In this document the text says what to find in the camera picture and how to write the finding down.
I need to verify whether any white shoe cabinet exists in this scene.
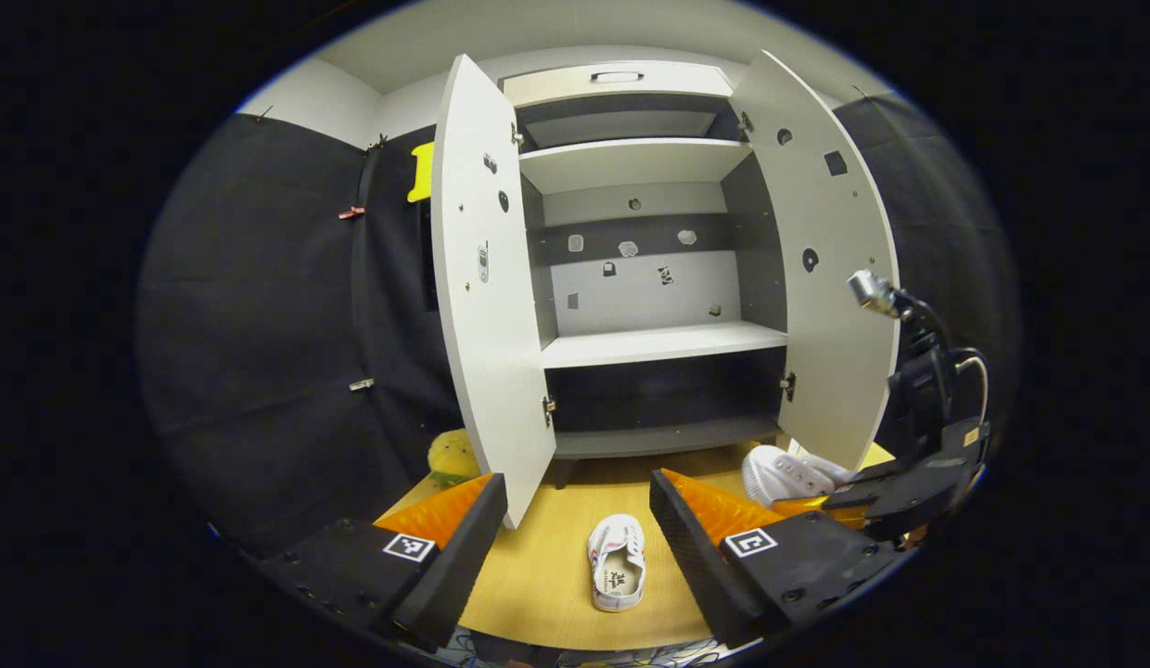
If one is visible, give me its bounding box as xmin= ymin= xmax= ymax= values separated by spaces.
xmin=503 ymin=60 xmax=789 ymax=488

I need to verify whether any white cabinet shelf board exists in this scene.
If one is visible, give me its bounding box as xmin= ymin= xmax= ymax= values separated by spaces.
xmin=541 ymin=320 xmax=789 ymax=370
xmin=519 ymin=137 xmax=754 ymax=194

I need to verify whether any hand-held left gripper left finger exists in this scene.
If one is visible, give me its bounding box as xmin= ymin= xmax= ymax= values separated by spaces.
xmin=260 ymin=473 xmax=508 ymax=652

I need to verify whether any yellow plush toy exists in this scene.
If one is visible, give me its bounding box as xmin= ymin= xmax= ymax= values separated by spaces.
xmin=427 ymin=429 xmax=484 ymax=488

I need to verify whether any white shoe cabinet door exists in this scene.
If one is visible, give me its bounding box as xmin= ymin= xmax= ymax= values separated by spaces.
xmin=430 ymin=54 xmax=557 ymax=530
xmin=728 ymin=49 xmax=901 ymax=472

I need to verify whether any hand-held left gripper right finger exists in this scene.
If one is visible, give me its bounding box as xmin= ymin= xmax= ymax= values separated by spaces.
xmin=649 ymin=469 xmax=910 ymax=650

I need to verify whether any white cabinet drawer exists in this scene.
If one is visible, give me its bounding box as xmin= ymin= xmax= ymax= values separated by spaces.
xmin=503 ymin=60 xmax=735 ymax=108

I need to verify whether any white canvas shoe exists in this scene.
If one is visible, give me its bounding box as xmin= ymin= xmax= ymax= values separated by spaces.
xmin=742 ymin=445 xmax=859 ymax=509
xmin=587 ymin=513 xmax=647 ymax=613

